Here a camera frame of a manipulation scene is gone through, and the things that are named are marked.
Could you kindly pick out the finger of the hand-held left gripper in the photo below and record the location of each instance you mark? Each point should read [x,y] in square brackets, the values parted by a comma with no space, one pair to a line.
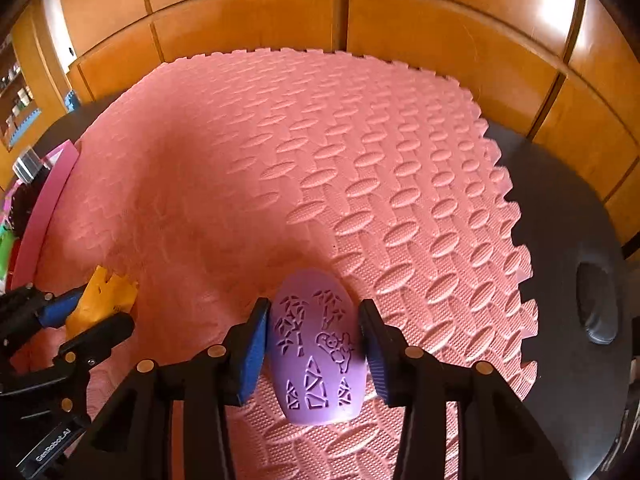
[60,307]
[100,332]

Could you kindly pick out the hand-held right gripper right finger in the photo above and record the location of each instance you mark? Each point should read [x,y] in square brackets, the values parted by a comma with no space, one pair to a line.
[375,355]

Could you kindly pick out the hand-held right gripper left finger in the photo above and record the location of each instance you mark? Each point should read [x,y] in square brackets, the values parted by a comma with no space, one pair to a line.
[252,350]

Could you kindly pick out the yellow plastic toy container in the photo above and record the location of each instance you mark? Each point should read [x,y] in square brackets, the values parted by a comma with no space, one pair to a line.
[107,300]

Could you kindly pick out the purple oval patterned shell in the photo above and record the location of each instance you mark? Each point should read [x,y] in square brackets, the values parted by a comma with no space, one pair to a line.
[310,320]

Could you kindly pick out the green toy plug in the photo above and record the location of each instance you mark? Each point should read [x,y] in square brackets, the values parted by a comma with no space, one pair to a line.
[7,252]

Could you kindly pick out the black gear-shaped toy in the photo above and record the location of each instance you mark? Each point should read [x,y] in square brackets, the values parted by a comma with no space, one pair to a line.
[21,210]

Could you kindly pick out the pink cardboard box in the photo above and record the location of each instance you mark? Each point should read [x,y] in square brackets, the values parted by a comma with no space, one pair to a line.
[47,200]

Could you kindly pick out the blue foam mat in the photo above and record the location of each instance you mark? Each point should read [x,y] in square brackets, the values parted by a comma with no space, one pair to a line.
[22,127]

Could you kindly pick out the pink foam puzzle mat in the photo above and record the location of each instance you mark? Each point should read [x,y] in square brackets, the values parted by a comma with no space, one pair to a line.
[350,160]

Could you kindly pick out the blue flat object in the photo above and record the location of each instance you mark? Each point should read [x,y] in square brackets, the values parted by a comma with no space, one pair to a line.
[71,100]

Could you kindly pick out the wooden corner display cabinet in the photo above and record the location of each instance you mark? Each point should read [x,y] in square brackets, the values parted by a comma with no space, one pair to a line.
[45,75]

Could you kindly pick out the wooden wardrobe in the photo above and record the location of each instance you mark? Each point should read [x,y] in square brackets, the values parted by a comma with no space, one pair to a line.
[250,20]

